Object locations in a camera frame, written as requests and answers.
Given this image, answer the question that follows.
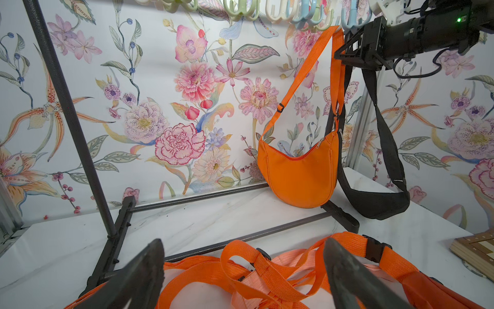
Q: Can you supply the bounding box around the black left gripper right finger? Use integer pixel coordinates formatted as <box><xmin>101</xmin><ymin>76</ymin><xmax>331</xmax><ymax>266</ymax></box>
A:
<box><xmin>323</xmin><ymin>238</ymin><xmax>411</xmax><ymax>309</ymax></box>

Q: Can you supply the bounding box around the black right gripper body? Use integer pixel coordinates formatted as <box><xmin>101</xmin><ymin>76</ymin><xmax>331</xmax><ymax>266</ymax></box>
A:
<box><xmin>334</xmin><ymin>16</ymin><xmax>388</xmax><ymax>71</ymax></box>

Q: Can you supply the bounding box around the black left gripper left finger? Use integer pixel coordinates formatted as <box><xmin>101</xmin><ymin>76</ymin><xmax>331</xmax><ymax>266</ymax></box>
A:
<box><xmin>73</xmin><ymin>239</ymin><xmax>165</xmax><ymax>308</ymax></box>

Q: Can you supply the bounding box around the rust orange crescent bag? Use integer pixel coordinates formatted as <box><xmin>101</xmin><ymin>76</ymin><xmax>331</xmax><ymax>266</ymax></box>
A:
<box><xmin>220</xmin><ymin>232</ymin><xmax>478</xmax><ymax>308</ymax></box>

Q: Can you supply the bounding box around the dark orange crescent bag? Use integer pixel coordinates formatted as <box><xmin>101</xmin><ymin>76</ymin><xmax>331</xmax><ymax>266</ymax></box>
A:
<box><xmin>63</xmin><ymin>252</ymin><xmax>255</xmax><ymax>309</ymax></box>

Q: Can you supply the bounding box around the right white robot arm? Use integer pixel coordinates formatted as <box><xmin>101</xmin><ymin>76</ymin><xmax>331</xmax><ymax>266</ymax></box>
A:
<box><xmin>334</xmin><ymin>1</ymin><xmax>493</xmax><ymax>71</ymax></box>

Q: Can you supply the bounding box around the blue hook far right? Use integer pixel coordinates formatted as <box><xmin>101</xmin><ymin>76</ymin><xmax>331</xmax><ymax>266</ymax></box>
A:
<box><xmin>341</xmin><ymin>0</ymin><xmax>373</xmax><ymax>33</ymax></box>

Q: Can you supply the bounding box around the blue hook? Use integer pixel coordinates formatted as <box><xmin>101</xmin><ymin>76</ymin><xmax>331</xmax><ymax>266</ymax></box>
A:
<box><xmin>341</xmin><ymin>0</ymin><xmax>373</xmax><ymax>33</ymax></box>
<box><xmin>286</xmin><ymin>0</ymin><xmax>324</xmax><ymax>30</ymax></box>

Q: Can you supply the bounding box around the green hook right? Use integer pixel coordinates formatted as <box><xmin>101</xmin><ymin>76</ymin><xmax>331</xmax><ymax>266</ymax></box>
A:
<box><xmin>307</xmin><ymin>0</ymin><xmax>336</xmax><ymax>33</ymax></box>

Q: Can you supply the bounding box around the green hook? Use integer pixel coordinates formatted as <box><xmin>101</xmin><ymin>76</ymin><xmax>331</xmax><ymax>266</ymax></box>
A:
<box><xmin>307</xmin><ymin>0</ymin><xmax>336</xmax><ymax>33</ymax></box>
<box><xmin>135</xmin><ymin>0</ymin><xmax>199</xmax><ymax>14</ymax></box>
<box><xmin>223</xmin><ymin>0</ymin><xmax>261</xmax><ymax>21</ymax></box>

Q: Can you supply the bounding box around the blue hook middle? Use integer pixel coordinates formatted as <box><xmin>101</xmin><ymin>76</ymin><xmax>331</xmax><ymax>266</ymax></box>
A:
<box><xmin>286</xmin><ymin>0</ymin><xmax>324</xmax><ymax>30</ymax></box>

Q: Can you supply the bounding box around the white hook middle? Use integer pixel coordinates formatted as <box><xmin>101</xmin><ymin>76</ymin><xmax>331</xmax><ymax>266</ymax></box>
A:
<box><xmin>265</xmin><ymin>0</ymin><xmax>295</xmax><ymax>24</ymax></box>

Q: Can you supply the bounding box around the green hook middle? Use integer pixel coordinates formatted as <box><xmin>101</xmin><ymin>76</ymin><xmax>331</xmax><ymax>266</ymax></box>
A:
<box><xmin>223</xmin><ymin>0</ymin><xmax>261</xmax><ymax>21</ymax></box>

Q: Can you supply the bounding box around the black metal clothes rack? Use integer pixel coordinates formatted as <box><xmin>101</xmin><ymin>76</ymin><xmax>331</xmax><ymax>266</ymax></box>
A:
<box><xmin>23</xmin><ymin>0</ymin><xmax>360</xmax><ymax>296</ymax></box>

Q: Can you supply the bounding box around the wooden chessboard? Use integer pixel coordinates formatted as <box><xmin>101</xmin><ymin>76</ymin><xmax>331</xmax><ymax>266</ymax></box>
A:
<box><xmin>450</xmin><ymin>229</ymin><xmax>493</xmax><ymax>281</ymax></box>

